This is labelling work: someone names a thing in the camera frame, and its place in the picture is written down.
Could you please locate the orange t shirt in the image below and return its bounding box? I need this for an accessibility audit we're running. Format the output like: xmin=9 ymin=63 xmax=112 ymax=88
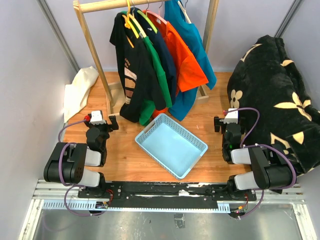
xmin=143 ymin=10 xmax=208 ymax=121

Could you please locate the teal blue t shirt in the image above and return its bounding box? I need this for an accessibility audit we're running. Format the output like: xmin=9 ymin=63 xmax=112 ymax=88
xmin=164 ymin=0 xmax=217 ymax=121

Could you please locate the white plastic hanger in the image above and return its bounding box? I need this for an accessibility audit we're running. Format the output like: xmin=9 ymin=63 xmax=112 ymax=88
xmin=177 ymin=0 xmax=192 ymax=24

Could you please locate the pink plastic hanger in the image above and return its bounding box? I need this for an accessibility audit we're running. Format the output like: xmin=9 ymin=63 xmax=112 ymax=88
xmin=145 ymin=6 xmax=168 ymax=25

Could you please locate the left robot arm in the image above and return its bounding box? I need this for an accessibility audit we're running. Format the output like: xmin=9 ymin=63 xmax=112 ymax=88
xmin=43 ymin=113 xmax=119 ymax=198

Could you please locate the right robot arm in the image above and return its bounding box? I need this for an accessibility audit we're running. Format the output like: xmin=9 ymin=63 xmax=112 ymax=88
xmin=212 ymin=116 xmax=297 ymax=200

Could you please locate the green t shirt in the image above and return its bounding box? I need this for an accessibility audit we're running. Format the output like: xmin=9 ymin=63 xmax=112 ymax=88
xmin=119 ymin=10 xmax=173 ymax=126

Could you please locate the black printed t shirt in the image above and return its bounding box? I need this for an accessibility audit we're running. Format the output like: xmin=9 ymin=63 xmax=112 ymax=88
xmin=109 ymin=12 xmax=167 ymax=124

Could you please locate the navy blue t shirt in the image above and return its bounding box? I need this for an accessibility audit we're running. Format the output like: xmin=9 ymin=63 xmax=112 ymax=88
xmin=132 ymin=8 xmax=177 ymax=106

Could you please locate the yellow hanger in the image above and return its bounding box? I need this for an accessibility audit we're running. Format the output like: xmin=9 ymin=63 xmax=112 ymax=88
xmin=122 ymin=0 xmax=140 ymax=39

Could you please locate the lime green hanger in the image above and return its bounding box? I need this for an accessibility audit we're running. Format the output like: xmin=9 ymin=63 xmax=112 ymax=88
xmin=130 ymin=6 xmax=158 ymax=38

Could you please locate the wooden clothes rack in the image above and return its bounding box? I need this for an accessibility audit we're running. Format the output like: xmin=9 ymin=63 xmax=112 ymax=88
xmin=73 ymin=0 xmax=219 ymax=121

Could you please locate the cream white cloth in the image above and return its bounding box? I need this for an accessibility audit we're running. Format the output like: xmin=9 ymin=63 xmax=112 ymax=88
xmin=63 ymin=66 xmax=99 ymax=123

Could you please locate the light blue plastic basket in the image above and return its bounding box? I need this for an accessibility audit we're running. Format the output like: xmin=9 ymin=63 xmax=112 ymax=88
xmin=135 ymin=113 xmax=208 ymax=180

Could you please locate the black floral blanket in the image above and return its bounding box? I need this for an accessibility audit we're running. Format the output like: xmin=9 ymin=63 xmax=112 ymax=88
xmin=227 ymin=35 xmax=320 ymax=177

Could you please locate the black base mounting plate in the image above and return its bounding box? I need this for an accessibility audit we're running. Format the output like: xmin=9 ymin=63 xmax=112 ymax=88
xmin=77 ymin=181 xmax=257 ymax=211

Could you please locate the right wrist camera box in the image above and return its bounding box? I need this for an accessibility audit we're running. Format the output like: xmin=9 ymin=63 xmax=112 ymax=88
xmin=223 ymin=108 xmax=239 ymax=124

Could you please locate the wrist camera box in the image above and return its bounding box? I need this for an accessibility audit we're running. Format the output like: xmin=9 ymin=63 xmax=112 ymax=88
xmin=223 ymin=108 xmax=239 ymax=124
xmin=84 ymin=110 xmax=106 ymax=125

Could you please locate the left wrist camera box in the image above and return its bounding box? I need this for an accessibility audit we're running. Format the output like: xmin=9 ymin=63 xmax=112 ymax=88
xmin=84 ymin=110 xmax=106 ymax=125

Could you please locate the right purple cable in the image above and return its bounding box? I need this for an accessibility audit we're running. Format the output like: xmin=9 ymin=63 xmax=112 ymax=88
xmin=223 ymin=107 xmax=298 ymax=221

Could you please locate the aluminium rail frame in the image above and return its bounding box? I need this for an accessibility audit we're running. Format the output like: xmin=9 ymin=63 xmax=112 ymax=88
xmin=19 ymin=180 xmax=320 ymax=240

